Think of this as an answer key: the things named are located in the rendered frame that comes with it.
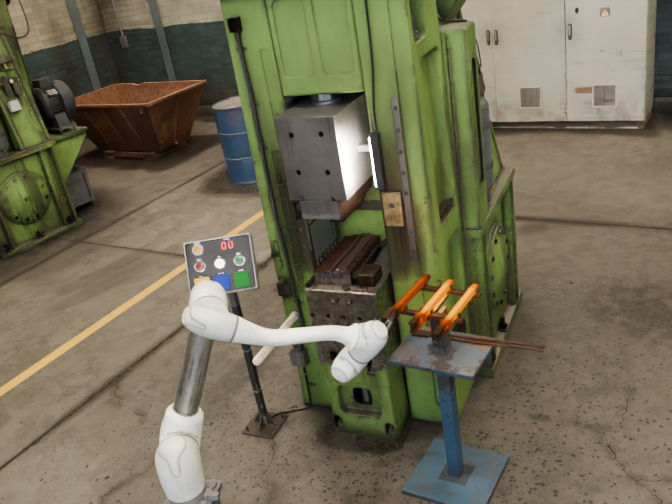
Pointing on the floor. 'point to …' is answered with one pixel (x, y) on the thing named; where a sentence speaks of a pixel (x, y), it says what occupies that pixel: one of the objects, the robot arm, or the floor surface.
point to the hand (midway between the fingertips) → (388, 316)
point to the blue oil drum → (234, 141)
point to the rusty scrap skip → (139, 117)
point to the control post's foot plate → (265, 425)
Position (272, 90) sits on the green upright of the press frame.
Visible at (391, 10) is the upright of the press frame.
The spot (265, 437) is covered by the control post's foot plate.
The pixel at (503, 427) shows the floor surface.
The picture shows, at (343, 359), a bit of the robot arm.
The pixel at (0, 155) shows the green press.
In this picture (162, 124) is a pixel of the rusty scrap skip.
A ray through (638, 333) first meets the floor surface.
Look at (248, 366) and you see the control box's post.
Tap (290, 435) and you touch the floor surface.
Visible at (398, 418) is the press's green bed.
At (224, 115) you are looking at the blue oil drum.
